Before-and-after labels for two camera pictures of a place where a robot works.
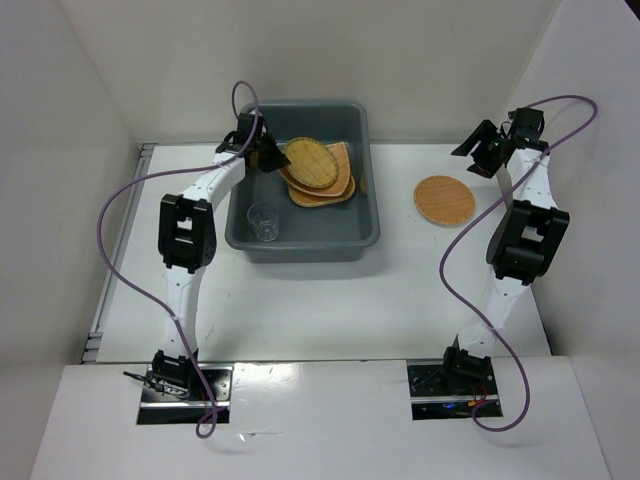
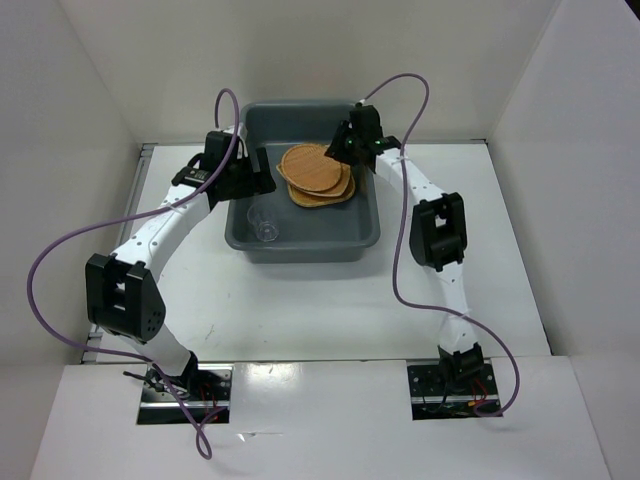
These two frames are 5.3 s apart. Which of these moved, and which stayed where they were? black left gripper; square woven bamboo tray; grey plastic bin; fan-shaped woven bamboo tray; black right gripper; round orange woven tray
Moved: round orange woven tray; black left gripper; black right gripper
Stayed: grey plastic bin; square woven bamboo tray; fan-shaped woven bamboo tray
